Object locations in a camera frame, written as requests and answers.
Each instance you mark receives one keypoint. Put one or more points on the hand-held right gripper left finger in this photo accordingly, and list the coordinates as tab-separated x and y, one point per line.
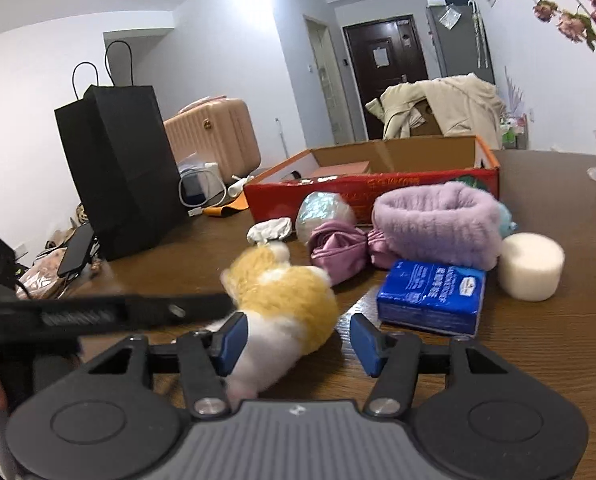
233	341

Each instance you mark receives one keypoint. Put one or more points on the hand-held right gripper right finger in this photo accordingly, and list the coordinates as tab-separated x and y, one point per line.
363	342

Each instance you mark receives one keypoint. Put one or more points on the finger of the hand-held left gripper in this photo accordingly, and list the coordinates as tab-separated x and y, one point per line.
153	310

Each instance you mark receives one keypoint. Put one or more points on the yellow and white plush toy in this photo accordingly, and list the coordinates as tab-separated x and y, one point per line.
288	300

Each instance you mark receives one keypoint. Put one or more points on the blue tissue packet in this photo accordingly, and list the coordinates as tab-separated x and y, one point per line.
427	295

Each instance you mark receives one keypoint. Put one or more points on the purple satin bow scrunchie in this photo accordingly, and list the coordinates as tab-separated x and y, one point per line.
338	252

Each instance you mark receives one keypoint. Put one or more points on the white tissue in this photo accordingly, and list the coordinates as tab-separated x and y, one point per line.
270	230

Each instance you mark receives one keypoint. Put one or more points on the purple fluffy headband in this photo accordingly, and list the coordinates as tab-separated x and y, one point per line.
437	230

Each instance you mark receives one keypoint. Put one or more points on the iridescent ball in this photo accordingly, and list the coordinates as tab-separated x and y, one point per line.
323	212

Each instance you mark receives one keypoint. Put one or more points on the orange cardboard box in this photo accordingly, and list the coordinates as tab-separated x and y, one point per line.
278	195

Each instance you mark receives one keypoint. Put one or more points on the white round sponge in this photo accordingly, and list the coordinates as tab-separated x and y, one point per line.
530	267

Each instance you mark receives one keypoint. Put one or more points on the crumpled clear plastic bag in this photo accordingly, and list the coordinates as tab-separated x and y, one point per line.
43	280

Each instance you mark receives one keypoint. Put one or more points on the black phone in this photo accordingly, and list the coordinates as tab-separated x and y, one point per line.
75	252

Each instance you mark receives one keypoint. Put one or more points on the black paper bag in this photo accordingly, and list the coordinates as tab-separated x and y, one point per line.
123	170

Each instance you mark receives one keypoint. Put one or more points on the pink suitcase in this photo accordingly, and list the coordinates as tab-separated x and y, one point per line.
218	135

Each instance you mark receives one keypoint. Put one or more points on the light blue plush item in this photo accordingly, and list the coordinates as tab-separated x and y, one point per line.
505	220

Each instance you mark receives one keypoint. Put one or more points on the brown wooden chair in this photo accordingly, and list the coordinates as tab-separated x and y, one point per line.
425	121

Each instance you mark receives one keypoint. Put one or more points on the dark entrance door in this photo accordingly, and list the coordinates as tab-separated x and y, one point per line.
377	95

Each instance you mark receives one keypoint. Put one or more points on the beige jacket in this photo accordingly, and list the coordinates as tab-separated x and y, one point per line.
462	105

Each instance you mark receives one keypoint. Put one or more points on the white interior door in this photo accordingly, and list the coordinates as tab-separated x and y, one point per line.
328	85

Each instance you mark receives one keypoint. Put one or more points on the paper notice on door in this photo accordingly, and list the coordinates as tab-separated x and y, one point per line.
381	57

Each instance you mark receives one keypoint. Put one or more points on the grey cabinet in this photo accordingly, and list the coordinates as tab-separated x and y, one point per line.
457	52

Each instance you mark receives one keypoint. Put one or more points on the hanging umbrella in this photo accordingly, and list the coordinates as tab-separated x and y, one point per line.
477	35

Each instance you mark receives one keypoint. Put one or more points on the clear plastic bag on cabinet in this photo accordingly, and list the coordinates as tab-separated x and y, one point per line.
450	16

